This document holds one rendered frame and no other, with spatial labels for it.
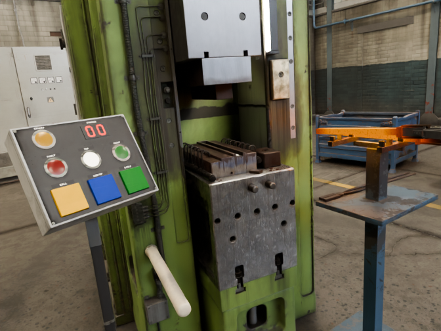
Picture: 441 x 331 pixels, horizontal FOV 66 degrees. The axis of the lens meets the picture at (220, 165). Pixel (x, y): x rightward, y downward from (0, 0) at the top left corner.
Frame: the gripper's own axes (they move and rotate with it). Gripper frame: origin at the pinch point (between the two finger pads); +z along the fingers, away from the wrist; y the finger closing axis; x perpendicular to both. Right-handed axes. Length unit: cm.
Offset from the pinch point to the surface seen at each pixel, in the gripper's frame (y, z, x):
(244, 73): -30, 49, 24
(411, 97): 711, 357, -36
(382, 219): -6.6, 6.8, -30.5
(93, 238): -93, 52, -23
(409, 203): 14.6, 8.3, -30.5
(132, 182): -82, 42, -6
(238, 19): -31, 49, 44
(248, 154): -30, 49, -7
